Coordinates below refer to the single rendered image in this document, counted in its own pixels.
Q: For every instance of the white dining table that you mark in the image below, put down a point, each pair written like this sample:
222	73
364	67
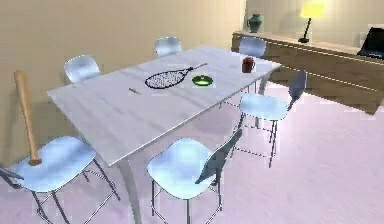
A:
116	113

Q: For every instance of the wooden baseball bat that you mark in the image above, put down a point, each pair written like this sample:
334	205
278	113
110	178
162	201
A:
26	110

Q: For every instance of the yellow table lamp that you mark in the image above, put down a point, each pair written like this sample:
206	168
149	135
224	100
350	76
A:
310	16

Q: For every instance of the black laptop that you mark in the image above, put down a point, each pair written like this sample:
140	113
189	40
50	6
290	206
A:
373	43

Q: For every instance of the black tennis racket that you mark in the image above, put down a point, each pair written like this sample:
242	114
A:
165	79

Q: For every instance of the wooden sideboard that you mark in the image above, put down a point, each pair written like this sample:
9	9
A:
333	71

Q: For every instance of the dark green vase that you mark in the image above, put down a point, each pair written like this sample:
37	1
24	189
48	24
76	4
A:
255	22

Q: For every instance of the white chair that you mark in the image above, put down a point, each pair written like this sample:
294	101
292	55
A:
263	106
180	166
56	163
252	46
81	67
168	45

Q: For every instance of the red mug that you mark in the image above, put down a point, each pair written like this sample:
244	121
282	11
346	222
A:
247	65

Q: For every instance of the green bowl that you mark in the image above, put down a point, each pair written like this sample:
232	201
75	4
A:
202	80

